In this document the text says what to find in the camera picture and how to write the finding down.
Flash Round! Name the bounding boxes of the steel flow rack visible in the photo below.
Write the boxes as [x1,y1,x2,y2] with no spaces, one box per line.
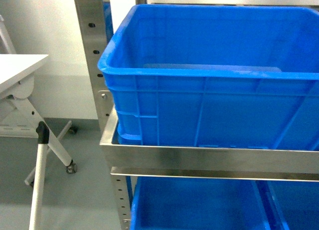
[74,0,319,230]

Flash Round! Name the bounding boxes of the blue plastic crate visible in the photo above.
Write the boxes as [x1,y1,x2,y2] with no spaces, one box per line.
[98,4,319,151]

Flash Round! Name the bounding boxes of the blue crate lower shelf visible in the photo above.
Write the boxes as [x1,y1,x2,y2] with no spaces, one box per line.
[130,177,270,230]

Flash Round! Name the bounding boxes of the blue crate lower right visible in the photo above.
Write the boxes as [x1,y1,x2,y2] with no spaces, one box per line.
[256,181,319,230]

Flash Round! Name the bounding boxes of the white folding table frame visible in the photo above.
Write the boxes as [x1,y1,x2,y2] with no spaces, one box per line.
[0,18,77,230]

